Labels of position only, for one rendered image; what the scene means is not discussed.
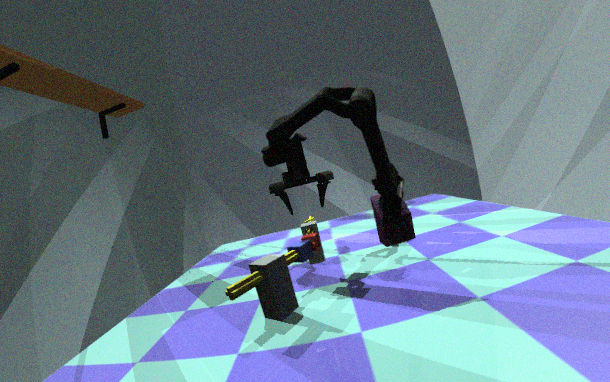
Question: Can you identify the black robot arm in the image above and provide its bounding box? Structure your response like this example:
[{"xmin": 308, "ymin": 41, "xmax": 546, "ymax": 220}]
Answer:
[{"xmin": 261, "ymin": 86, "xmax": 404, "ymax": 215}]

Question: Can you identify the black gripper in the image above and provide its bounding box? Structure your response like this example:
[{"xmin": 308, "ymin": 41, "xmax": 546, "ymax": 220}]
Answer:
[{"xmin": 268, "ymin": 157, "xmax": 334, "ymax": 215}]

